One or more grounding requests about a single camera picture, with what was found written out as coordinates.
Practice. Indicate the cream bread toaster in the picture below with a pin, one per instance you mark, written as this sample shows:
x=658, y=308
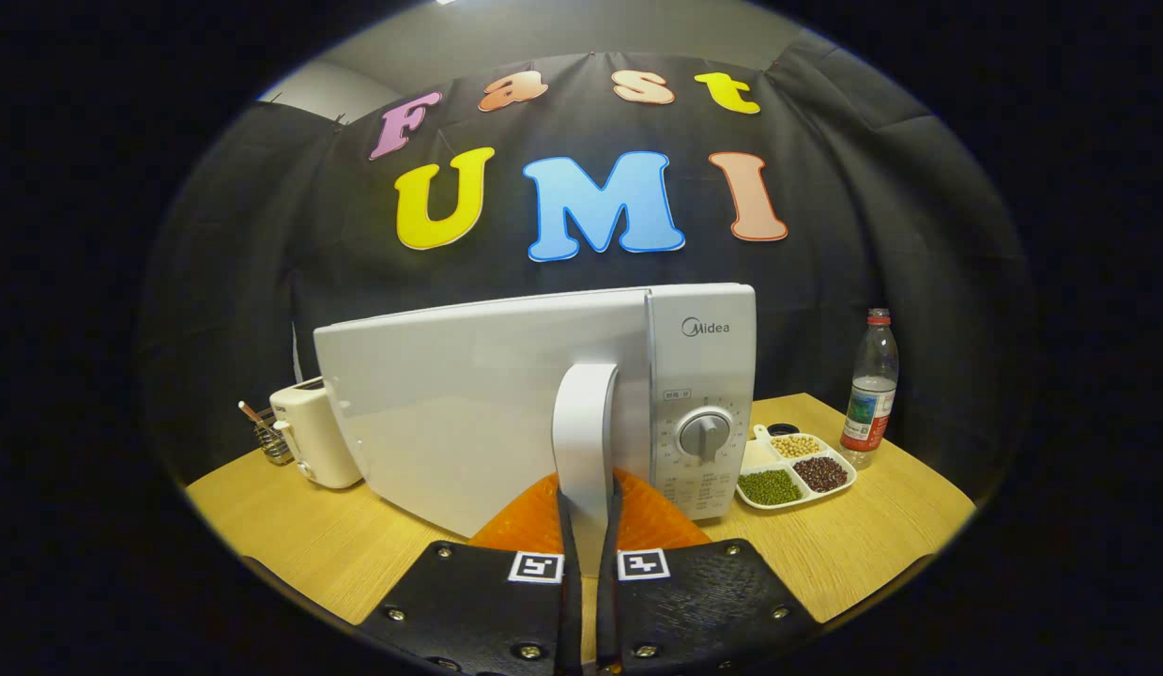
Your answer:
x=309, y=432

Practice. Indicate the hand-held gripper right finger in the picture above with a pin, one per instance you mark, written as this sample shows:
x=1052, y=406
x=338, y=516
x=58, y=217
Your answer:
x=607, y=610

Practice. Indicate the white divided bean dish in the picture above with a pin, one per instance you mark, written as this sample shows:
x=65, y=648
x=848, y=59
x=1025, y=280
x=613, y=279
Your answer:
x=769, y=486

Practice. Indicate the white toaster oven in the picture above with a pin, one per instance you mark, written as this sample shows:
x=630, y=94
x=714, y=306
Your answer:
x=468, y=413

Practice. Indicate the clear water bottle red label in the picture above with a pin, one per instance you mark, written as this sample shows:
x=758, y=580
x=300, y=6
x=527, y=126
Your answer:
x=870, y=404

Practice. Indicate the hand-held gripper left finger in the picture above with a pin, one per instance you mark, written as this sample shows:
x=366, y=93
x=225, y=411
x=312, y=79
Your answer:
x=570, y=610

